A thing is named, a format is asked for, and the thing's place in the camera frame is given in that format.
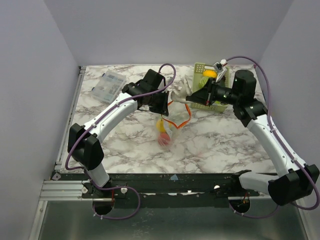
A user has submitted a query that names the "peach toy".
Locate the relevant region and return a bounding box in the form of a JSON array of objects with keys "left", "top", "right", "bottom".
[{"left": 157, "top": 132, "right": 171, "bottom": 146}]

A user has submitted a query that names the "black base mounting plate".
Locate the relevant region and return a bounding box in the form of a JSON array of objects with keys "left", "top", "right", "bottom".
[{"left": 51, "top": 172, "right": 270, "bottom": 212}]

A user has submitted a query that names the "clear zip bag orange zipper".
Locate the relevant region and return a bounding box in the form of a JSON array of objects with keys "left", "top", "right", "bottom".
[{"left": 152, "top": 101, "right": 192, "bottom": 150}]

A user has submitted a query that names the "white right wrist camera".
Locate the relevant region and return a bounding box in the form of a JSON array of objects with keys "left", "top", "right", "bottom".
[{"left": 213, "top": 59, "right": 228, "bottom": 83}]

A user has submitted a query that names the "pale green perforated basket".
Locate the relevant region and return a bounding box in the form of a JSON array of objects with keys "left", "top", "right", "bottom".
[{"left": 190, "top": 62, "right": 230, "bottom": 113}]

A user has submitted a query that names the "yellow banana toy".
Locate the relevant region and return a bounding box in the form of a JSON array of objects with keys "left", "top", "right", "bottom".
[{"left": 155, "top": 119, "right": 166, "bottom": 133}]

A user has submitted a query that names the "grey oyster mushroom toy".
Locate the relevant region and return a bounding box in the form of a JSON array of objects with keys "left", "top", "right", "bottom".
[{"left": 170, "top": 79, "right": 193, "bottom": 104}]

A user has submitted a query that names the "yellow round fruit toy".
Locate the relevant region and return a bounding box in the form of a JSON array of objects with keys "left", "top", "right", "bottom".
[{"left": 203, "top": 69, "right": 217, "bottom": 79}]

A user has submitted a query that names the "clear plastic organizer box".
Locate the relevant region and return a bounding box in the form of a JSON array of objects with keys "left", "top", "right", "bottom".
[{"left": 91, "top": 70, "right": 127, "bottom": 104}]

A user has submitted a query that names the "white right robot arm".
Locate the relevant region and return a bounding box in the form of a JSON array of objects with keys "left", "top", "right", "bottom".
[{"left": 186, "top": 69, "right": 320, "bottom": 206}]

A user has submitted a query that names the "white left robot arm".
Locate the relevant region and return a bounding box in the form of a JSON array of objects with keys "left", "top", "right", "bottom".
[{"left": 67, "top": 69, "right": 169, "bottom": 198}]

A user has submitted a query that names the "aluminium frame rail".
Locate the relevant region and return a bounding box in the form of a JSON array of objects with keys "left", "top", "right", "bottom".
[{"left": 39, "top": 180, "right": 88, "bottom": 201}]

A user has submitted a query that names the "green cabbage toy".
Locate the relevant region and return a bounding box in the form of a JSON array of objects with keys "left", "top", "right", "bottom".
[{"left": 198, "top": 76, "right": 209, "bottom": 89}]

